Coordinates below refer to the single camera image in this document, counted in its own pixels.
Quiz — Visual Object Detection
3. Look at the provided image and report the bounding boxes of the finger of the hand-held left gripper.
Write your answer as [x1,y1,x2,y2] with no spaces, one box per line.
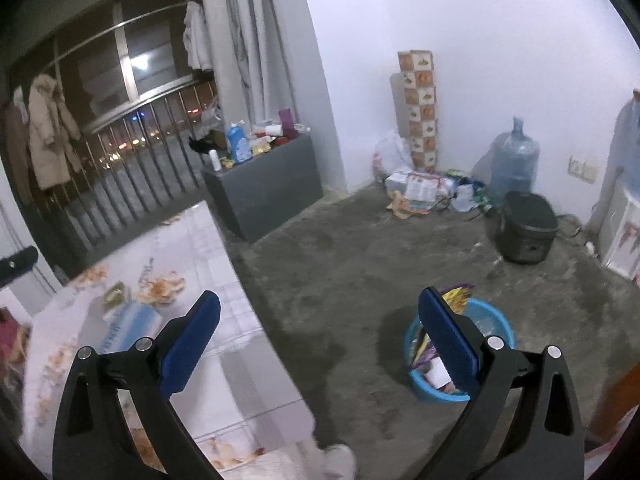
[0,246,40,287]

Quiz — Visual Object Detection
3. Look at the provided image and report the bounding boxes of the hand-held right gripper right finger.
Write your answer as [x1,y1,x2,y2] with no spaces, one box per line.
[415,286,586,480]

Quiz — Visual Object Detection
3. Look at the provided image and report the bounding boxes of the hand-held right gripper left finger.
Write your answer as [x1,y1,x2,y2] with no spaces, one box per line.
[52,290,223,480]

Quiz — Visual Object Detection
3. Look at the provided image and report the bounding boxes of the blue plastic wastebasket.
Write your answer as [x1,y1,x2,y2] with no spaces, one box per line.
[404,297,516,403]

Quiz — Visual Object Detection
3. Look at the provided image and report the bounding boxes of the blue tissue pack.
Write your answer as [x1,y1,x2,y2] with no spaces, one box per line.
[97,301,163,356]

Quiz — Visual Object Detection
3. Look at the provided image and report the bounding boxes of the floral checked tablecloth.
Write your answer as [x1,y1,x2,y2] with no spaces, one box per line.
[20,200,316,476]

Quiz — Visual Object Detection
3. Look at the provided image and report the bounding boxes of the brown hanging coat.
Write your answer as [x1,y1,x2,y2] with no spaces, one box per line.
[2,87,33,203]

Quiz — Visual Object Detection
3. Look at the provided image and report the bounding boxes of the beige hanging coat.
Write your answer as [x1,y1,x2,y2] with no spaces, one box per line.
[27,74,83,191]

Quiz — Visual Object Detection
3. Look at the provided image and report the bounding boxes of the black rice cooker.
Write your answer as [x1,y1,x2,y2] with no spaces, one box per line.
[492,190,561,266]

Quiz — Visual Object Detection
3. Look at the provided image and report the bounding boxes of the clear plastic jug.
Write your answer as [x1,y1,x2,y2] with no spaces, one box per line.
[451,184,476,212]

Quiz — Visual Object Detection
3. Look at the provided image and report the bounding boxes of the white fluffy rug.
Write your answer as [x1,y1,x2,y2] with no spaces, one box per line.
[200,440,326,480]

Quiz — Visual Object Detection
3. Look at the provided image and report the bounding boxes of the pile of paper packets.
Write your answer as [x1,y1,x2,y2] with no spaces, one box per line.
[385,170,456,218]

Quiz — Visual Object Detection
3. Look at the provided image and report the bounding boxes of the person's white shoe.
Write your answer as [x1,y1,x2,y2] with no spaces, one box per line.
[320,444,357,480]

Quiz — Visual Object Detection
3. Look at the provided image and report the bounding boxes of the grey cabinet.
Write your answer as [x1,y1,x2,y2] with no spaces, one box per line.
[202,131,325,243]

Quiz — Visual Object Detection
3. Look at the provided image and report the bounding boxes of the large blue water jug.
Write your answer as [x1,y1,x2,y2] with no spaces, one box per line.
[487,117,541,208]

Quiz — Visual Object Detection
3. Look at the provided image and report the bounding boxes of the white plastic shopping bag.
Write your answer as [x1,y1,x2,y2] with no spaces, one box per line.
[372,130,416,181]

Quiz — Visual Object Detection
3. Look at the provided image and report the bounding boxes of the blue detergent bottle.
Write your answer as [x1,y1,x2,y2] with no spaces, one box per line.
[225,121,253,165]

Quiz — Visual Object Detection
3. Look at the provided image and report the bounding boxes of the white water dispenser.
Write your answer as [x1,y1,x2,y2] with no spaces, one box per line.
[597,180,640,286]

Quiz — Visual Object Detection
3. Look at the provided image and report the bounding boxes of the metal balcony railing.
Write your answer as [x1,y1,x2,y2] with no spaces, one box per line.
[0,72,221,271]

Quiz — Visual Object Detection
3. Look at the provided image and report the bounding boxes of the patterned rolled mat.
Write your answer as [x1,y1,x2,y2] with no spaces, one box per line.
[397,50,440,173]

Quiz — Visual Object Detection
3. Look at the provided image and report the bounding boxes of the white hanging garment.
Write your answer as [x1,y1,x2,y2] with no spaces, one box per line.
[182,1,215,72]

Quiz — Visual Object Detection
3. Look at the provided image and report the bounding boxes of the grey curtain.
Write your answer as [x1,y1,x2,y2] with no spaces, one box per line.
[220,0,296,126]

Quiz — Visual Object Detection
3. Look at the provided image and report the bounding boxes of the wall socket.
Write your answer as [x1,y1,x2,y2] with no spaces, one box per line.
[567,155,598,181]

